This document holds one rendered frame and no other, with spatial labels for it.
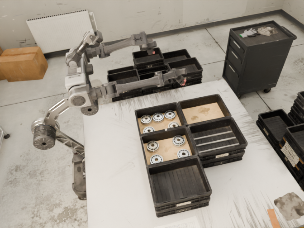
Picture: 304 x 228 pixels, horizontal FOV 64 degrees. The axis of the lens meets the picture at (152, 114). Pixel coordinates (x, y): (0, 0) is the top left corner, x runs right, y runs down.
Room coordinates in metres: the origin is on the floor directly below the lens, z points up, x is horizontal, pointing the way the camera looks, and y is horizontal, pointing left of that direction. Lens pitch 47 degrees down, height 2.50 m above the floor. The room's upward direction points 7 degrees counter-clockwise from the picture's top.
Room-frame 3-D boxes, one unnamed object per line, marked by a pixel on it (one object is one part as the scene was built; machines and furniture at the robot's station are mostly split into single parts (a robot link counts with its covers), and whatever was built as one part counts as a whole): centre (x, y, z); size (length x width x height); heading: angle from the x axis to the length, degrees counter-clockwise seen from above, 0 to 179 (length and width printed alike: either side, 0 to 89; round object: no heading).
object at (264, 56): (2.64, -1.43, 0.45); 0.60 x 0.45 x 0.90; 98
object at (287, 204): (0.63, -0.92, 0.71); 0.22 x 0.19 x 0.01; 98
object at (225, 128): (1.16, -0.49, 0.87); 0.40 x 0.30 x 0.11; 97
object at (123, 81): (2.44, 0.31, 0.37); 0.40 x 0.30 x 0.45; 98
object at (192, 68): (2.55, -0.49, 0.37); 0.40 x 0.30 x 0.45; 98
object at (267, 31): (2.70, -1.54, 0.88); 0.29 x 0.22 x 0.03; 98
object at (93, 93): (1.22, 0.36, 1.45); 0.09 x 0.08 x 0.12; 8
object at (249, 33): (2.70, -1.31, 0.88); 0.25 x 0.19 x 0.03; 98
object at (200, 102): (1.46, -0.46, 0.87); 0.40 x 0.30 x 0.11; 97
